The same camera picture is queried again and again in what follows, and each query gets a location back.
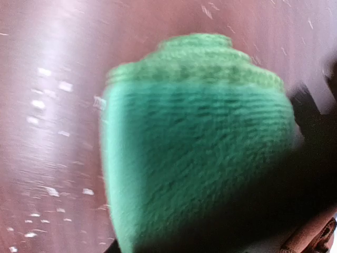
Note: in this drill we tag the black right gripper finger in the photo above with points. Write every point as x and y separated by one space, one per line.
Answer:
113 248

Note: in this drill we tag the green microfibre towel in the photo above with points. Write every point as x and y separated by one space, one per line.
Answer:
185 132

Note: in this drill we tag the dark red towel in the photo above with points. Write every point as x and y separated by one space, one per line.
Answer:
314 236

